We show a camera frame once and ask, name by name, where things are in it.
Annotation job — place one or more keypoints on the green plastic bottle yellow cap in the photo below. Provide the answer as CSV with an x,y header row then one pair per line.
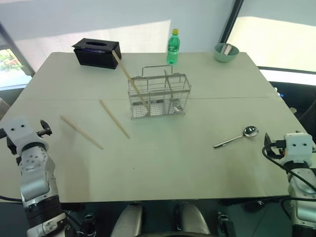
x,y
173,48

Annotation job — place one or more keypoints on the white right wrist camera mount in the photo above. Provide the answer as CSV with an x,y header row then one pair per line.
x,y
297,146

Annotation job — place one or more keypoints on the wooden chopstick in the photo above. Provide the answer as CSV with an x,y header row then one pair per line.
x,y
81,132
114,118
128,76

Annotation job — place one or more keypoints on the grey rounded robot leg cover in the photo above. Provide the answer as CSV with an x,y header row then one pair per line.
x,y
193,219
130,221

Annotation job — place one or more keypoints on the stainless steel spoon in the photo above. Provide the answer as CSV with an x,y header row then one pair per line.
x,y
247,134

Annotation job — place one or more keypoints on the silver object in bowl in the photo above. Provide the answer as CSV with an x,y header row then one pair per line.
x,y
226,49

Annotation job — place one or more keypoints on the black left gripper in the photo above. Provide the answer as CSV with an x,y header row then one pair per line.
x,y
44,133

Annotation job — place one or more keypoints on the black tissue box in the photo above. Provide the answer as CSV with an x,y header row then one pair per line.
x,y
97,54

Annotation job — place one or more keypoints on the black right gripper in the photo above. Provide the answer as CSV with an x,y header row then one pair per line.
x,y
276,148

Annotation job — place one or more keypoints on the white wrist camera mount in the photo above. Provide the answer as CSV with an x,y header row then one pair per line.
x,y
297,146
17,132

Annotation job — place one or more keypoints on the dark window frame post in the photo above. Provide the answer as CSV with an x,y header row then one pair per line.
x,y
230,19
17,51

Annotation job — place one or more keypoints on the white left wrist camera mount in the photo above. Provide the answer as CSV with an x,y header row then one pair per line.
x,y
17,132

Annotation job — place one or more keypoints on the pale green bowl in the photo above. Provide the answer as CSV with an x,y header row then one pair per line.
x,y
225,55

